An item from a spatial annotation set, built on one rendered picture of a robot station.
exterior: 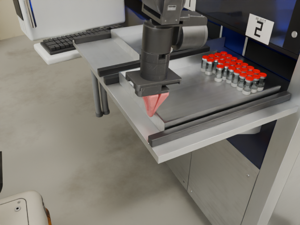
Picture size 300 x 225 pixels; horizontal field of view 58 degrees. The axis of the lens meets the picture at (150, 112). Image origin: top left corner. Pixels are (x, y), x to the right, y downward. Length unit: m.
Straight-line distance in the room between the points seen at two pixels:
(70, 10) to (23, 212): 0.91
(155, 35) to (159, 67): 0.06
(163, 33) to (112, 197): 1.22
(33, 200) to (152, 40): 0.98
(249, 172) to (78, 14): 1.02
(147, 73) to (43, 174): 1.36
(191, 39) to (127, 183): 1.22
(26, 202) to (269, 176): 0.97
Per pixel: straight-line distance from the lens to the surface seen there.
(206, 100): 0.72
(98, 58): 0.95
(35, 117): 2.29
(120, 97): 0.72
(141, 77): 0.55
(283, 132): 0.84
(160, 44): 0.51
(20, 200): 1.34
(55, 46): 1.22
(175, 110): 0.67
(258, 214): 1.08
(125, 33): 1.12
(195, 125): 0.60
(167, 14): 0.49
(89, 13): 1.44
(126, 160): 1.77
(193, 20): 0.55
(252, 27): 0.84
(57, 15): 1.39
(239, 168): 1.05
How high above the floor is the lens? 1.27
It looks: 36 degrees down
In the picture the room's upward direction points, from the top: straight up
